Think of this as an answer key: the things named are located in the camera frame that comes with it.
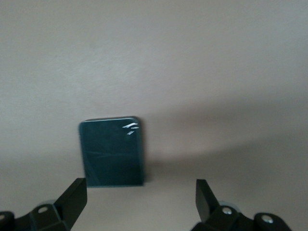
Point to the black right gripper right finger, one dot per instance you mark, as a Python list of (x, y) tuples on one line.
[(211, 211)]

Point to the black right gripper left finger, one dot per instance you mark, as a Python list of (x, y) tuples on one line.
[(65, 207)]

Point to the small black square box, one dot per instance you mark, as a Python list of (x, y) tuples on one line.
[(113, 151)]

